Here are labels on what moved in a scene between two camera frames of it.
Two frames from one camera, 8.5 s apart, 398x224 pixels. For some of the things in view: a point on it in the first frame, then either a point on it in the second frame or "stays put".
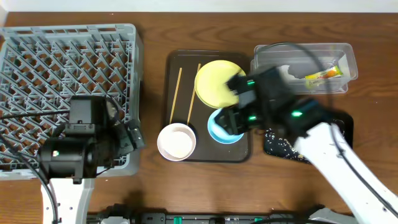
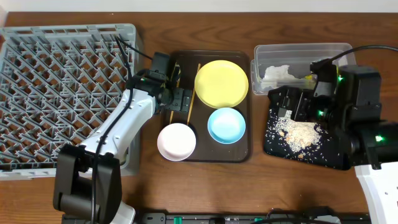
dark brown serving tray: [182, 105] stays put
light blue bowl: [218, 134] stays put
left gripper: [125, 140] → [182, 100]
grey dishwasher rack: [41, 66] stays put
